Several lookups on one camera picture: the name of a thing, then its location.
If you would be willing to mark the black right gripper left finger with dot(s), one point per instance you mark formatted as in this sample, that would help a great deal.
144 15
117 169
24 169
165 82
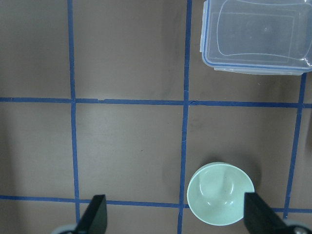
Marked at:
94 219

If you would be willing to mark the light green bowl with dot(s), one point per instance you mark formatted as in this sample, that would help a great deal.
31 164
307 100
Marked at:
215 193

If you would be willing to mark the clear plastic lidded container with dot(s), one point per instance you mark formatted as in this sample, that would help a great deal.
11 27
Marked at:
257 37

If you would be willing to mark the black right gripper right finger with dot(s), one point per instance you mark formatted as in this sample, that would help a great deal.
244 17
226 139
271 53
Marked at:
259 218

